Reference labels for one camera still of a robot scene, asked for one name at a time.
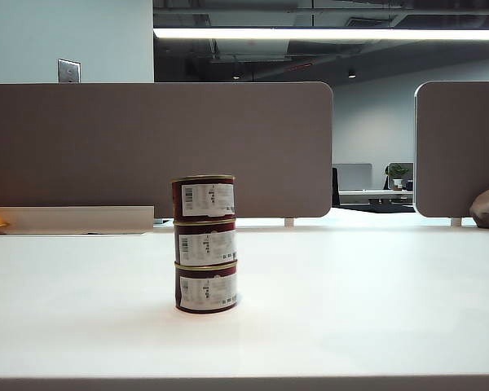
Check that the black office chair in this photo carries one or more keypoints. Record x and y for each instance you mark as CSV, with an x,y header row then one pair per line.
x,y
335,187

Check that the dark red tin can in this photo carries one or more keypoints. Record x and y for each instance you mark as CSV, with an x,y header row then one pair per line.
x,y
205,244
203,199
205,289

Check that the grey distant desk divider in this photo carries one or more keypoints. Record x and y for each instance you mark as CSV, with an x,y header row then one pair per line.
x,y
353,176

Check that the narrow brown desk divider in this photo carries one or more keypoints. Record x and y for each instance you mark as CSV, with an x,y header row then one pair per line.
x,y
460,146

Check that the brown cloth bag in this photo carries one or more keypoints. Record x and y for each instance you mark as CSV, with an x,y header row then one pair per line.
x,y
487,207

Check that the white desk shelf box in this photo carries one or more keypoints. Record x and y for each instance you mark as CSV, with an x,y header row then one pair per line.
x,y
81,220

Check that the wide brown desk divider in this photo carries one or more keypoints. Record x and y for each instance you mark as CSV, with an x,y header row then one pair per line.
x,y
106,146

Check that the white distant desk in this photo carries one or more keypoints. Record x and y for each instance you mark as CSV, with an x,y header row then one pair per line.
x,y
371,192

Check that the metal wall switch plate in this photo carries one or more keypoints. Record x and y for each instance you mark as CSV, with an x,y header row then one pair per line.
x,y
69,71

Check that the long ceiling light strip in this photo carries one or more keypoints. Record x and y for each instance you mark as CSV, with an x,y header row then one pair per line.
x,y
330,33

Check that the black ceiling spot lamp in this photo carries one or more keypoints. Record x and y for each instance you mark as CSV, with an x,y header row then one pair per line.
x,y
351,74

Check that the green potted plant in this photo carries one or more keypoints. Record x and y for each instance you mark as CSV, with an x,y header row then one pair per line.
x,y
397,173

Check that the white divider foot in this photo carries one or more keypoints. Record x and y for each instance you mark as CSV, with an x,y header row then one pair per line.
x,y
289,222
455,222

